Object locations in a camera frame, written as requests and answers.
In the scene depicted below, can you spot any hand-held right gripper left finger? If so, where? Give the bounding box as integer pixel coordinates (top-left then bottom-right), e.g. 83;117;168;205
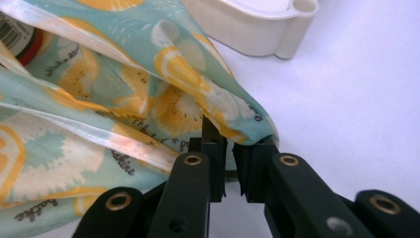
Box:
147;114;230;238

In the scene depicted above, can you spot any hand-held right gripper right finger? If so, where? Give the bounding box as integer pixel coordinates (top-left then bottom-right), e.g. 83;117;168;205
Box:
231;134;376;238

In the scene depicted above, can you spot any orange slice print fabric bag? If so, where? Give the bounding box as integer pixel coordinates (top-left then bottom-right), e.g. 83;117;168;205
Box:
0;0;280;238

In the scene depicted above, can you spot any white plastic tray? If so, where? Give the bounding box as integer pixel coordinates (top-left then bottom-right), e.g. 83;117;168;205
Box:
180;0;321;60

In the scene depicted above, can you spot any red can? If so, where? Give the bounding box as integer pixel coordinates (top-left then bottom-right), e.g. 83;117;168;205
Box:
0;10;45;67

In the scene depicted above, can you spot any white table mat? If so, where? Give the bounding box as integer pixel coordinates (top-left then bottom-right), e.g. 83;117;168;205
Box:
206;0;420;238

